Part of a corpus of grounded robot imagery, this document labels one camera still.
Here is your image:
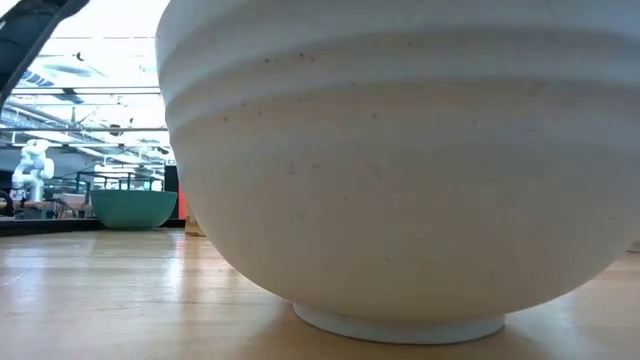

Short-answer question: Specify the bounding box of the white ceramic bowl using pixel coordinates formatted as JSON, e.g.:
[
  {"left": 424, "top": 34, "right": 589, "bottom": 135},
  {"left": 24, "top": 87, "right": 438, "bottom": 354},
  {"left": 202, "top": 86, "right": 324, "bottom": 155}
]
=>
[{"left": 154, "top": 0, "right": 640, "bottom": 346}]

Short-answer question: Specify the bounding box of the teal ceramic bowl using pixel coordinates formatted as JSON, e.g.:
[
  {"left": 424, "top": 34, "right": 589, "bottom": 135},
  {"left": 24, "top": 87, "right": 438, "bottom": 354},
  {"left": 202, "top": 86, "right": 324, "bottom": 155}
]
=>
[{"left": 89, "top": 188, "right": 179, "bottom": 232}]

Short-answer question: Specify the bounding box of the cluttered background workbench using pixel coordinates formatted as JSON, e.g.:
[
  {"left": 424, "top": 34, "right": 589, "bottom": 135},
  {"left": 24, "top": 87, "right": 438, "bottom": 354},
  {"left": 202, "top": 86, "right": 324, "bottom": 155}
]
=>
[{"left": 0, "top": 192, "right": 94, "bottom": 220}]

